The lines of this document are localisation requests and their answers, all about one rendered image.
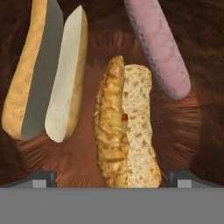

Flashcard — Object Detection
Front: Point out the brown crusty bread bun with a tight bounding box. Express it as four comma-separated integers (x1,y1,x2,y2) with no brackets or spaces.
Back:
93,54,163,189

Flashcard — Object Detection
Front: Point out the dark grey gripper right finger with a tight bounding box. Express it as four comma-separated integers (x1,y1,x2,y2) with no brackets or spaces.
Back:
168,170,217,189

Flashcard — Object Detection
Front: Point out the pale split hot dog bun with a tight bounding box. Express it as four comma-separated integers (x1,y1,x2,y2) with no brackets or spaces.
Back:
1,0,89,144

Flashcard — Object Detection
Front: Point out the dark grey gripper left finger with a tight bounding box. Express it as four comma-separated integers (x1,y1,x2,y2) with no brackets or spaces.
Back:
8,170,58,189

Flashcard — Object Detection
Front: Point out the pink sausage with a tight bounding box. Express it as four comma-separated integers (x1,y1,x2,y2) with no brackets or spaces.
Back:
122,0,193,102

